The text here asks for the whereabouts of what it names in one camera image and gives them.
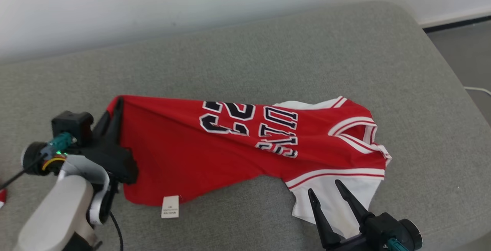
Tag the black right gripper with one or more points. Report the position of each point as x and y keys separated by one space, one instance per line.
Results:
x=379 y=230

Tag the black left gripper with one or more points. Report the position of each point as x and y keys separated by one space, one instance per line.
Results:
x=115 y=162

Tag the red basketball jersey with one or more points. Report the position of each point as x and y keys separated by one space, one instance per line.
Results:
x=172 y=155

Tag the red shorts with white stripes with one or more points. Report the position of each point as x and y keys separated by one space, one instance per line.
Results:
x=1 y=199

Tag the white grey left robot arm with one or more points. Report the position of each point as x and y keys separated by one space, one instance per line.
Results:
x=57 y=208

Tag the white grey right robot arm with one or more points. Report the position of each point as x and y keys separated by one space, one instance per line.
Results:
x=412 y=235

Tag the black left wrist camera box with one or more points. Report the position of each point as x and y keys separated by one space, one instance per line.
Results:
x=73 y=124

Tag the black wall baseboard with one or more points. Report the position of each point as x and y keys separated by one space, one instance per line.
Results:
x=460 y=21

